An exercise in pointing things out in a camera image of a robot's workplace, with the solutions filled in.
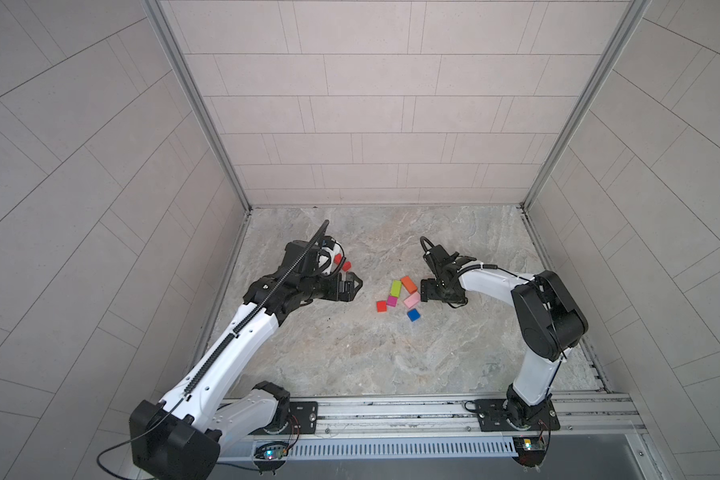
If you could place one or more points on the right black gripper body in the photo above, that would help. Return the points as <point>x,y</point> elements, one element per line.
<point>435,290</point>

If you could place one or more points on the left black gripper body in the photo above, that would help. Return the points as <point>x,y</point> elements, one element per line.
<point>321,287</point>

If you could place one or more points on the red arch wood block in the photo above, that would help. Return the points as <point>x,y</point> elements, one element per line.
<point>341,263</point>

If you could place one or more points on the pink wood block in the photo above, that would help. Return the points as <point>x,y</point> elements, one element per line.
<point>412,300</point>

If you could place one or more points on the lime green wood block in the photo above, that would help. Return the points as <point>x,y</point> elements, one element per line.
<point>395,289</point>

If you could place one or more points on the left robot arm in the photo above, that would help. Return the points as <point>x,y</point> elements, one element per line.
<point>183,435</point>

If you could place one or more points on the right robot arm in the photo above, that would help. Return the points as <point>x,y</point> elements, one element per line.
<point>550,322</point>

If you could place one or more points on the orange wood block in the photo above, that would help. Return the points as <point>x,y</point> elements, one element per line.
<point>409,285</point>

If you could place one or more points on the blue wood cube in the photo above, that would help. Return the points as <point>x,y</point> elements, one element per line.
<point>413,315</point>

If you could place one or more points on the right circuit board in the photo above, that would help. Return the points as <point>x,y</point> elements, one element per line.
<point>529,446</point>

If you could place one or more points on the circuit board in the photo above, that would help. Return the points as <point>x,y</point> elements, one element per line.
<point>273,451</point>
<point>529,446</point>

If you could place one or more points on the left circuit board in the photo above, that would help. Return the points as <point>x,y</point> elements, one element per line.
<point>273,451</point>

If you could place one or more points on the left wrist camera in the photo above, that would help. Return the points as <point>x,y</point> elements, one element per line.
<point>321,259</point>

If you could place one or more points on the aluminium mounting rail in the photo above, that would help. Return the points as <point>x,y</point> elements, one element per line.
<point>442,424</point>

